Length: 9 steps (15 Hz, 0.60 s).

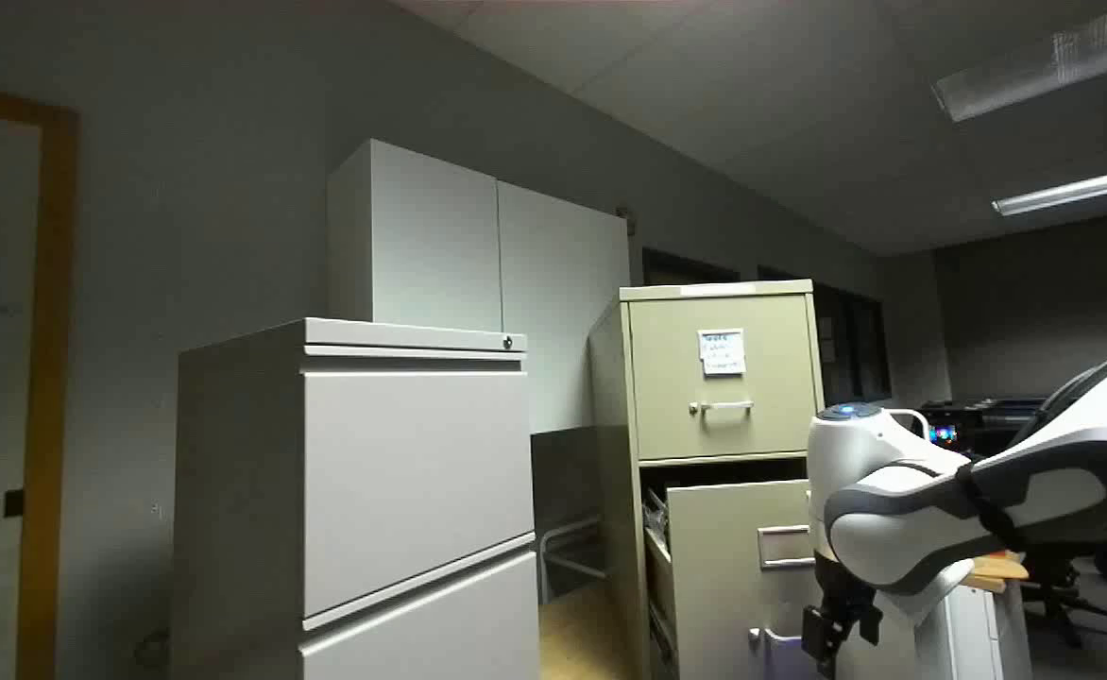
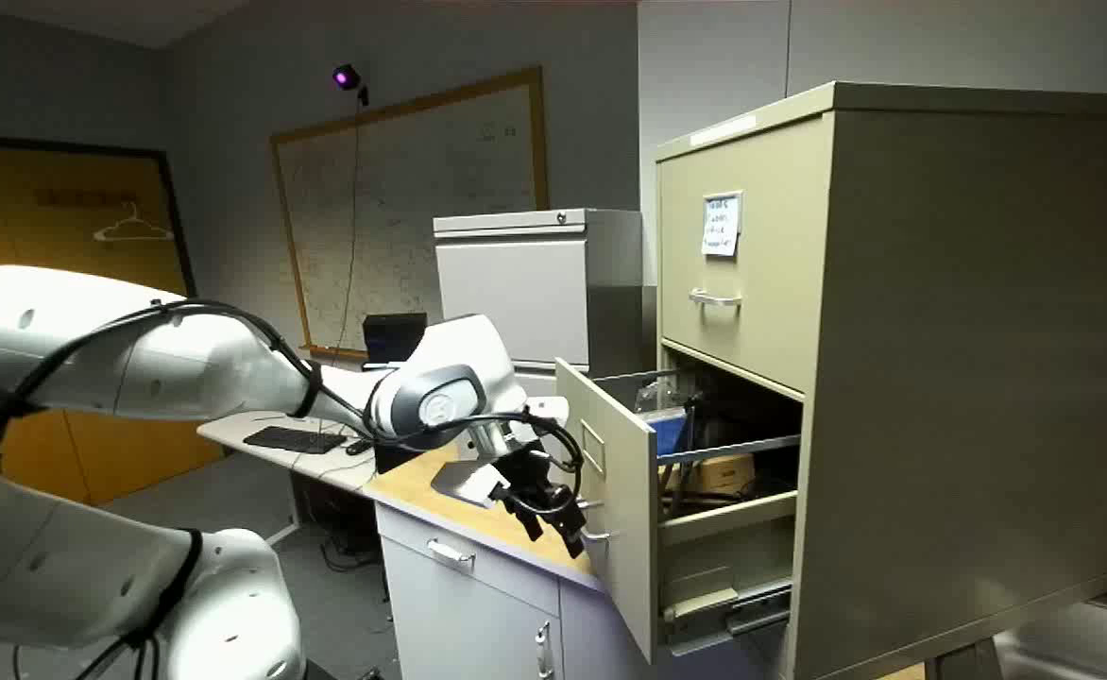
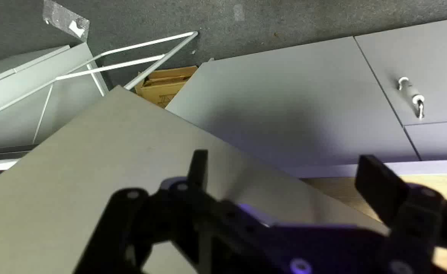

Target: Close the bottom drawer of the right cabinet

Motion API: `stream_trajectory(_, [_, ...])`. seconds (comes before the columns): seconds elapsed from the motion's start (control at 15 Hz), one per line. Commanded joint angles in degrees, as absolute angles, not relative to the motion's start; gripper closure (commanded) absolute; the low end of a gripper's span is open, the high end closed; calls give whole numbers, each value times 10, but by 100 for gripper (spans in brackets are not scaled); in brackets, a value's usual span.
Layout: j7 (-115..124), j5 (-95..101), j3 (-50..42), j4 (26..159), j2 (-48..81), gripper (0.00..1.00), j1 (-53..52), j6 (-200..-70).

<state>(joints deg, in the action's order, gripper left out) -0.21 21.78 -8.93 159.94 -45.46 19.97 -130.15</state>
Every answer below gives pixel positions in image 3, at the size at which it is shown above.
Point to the grey cabinet door front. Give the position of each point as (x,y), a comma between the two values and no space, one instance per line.
(297,107)

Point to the grey open bottom drawer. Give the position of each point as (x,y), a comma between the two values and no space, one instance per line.
(52,198)

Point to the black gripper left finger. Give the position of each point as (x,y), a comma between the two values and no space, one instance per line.
(133,221)

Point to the grey upper cabinet door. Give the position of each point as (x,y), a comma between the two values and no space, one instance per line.
(417,52)

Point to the white wire drawer rail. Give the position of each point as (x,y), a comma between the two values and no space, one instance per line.
(34,79)

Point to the brown cardboard box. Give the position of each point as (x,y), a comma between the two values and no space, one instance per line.
(162,85)

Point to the silver metal bracket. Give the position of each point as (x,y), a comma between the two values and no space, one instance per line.
(66,20)

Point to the grey cabinet door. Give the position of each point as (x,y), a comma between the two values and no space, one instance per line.
(297,107)
(417,52)

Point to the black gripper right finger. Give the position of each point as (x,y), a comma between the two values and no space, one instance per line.
(414,213)

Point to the silver cabinet door handle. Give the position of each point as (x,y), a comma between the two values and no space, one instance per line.
(413,96)

